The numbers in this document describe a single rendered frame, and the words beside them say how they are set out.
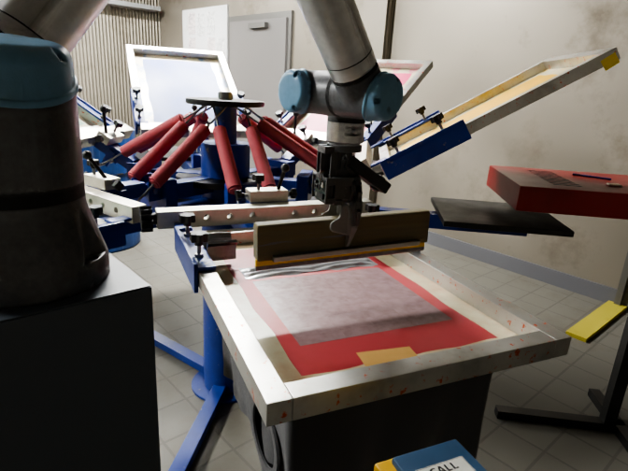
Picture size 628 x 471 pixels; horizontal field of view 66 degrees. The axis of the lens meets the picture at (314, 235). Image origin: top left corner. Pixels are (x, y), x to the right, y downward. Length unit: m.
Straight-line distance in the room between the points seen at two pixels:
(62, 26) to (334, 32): 0.34
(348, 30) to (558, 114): 3.42
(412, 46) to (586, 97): 1.61
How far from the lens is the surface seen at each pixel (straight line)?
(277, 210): 1.47
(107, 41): 8.66
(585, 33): 4.07
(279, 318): 0.97
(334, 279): 1.16
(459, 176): 4.45
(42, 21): 0.64
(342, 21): 0.73
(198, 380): 2.47
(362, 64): 0.75
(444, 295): 1.15
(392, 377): 0.76
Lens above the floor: 1.41
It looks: 18 degrees down
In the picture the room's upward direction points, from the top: 3 degrees clockwise
